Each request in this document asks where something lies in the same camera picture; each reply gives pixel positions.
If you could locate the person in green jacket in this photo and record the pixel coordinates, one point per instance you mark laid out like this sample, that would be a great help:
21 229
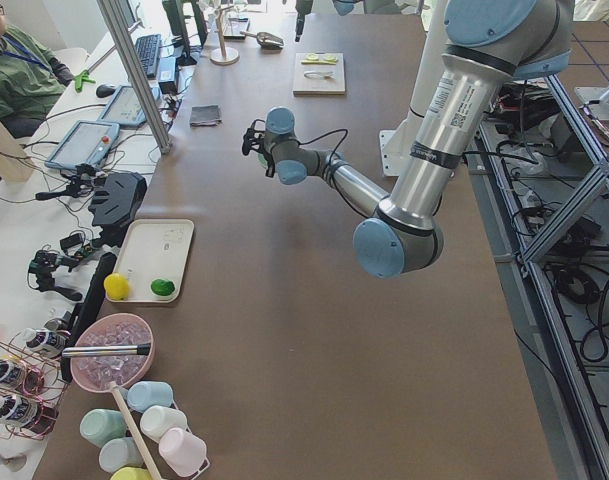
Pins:
32 79

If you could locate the pink cup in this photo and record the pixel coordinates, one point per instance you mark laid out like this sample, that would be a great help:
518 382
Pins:
184 452

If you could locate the mint green cup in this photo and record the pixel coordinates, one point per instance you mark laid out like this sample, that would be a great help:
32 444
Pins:
99 426

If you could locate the metal tongs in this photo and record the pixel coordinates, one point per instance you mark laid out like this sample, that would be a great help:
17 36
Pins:
110 350

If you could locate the blue teach pendant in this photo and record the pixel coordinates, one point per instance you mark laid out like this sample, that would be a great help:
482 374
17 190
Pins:
86 143
124 109

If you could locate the light blue cup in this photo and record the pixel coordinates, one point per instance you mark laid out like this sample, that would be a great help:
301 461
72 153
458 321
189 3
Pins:
145 394

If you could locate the metal scoop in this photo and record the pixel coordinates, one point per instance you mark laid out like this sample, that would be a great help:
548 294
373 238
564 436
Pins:
265 40

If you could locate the bamboo cutting board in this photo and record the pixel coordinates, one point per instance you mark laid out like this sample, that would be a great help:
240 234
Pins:
303 86

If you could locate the yellow lemon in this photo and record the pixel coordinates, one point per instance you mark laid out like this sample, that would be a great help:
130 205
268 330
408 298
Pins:
116 287

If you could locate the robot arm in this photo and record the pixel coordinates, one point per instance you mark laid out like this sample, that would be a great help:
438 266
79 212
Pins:
304 7
489 43

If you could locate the cream rabbit tray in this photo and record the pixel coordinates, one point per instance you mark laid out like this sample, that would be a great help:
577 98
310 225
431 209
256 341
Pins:
154 248

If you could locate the wooden cup rack pole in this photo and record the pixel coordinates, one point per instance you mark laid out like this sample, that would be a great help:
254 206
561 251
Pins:
134 430

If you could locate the aluminium frame post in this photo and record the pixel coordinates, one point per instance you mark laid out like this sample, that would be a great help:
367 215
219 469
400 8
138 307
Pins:
116 23

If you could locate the black computer mouse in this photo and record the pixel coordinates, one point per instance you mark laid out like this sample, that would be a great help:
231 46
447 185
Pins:
105 90

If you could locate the pink ice bowl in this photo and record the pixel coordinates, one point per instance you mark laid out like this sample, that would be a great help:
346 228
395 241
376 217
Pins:
94 374

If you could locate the black keyboard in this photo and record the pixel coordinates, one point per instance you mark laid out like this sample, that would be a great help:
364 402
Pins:
147 48

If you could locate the blue teach pendant far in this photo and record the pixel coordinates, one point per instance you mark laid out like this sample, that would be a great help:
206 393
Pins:
124 109

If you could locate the wooden mug stand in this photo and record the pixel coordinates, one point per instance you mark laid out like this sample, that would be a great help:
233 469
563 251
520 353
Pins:
223 55

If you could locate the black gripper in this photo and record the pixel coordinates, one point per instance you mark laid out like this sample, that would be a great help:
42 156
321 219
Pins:
298 15
268 161

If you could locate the pale green cup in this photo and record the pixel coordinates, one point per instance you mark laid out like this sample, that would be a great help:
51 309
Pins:
119 453

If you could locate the blue teach pendant near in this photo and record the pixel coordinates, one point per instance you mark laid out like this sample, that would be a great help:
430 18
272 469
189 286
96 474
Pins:
86 143

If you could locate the green lime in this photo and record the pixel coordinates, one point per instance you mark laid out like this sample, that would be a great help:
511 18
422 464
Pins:
162 287

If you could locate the light green bowl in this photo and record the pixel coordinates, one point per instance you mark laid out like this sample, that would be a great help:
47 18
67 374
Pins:
262 160

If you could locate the black stand plate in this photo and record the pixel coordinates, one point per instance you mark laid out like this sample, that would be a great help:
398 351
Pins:
114 206

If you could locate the yellow cup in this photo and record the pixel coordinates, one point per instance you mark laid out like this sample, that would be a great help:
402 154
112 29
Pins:
131 473

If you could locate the copper wire bottle rack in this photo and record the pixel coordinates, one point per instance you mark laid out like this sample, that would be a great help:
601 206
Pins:
31 390

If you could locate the white cup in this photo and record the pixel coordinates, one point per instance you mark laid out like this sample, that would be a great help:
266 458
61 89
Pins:
157 420

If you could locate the grey folded cloth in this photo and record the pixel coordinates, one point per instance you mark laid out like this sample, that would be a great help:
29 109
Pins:
206 115

